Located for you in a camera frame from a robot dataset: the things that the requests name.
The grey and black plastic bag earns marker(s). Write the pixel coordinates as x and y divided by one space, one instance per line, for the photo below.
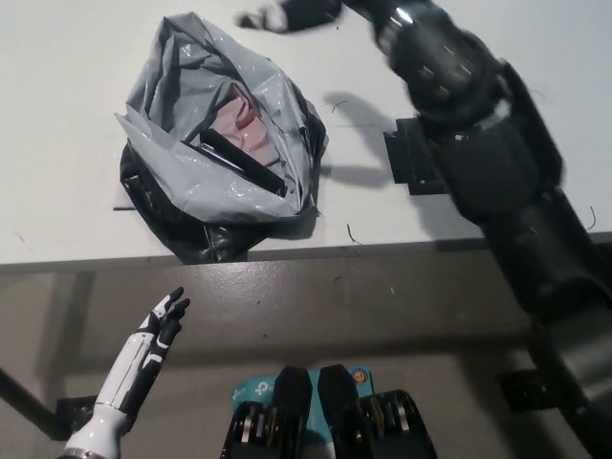
158 158

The pink item inside bag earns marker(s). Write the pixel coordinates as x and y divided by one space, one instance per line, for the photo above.
248 131

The white and black left hand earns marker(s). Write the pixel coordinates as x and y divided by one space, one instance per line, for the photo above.
131 368

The teal router box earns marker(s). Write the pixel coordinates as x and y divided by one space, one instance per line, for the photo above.
248 389

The thin black tape strip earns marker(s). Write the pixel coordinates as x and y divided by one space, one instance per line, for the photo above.
122 208

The black part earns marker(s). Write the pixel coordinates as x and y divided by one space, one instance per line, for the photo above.
239 160

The black floor tape patch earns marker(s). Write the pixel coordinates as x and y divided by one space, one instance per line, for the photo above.
74 416
521 389

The black ribbed robot torso blocks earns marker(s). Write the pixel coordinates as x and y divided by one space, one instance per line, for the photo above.
291 392

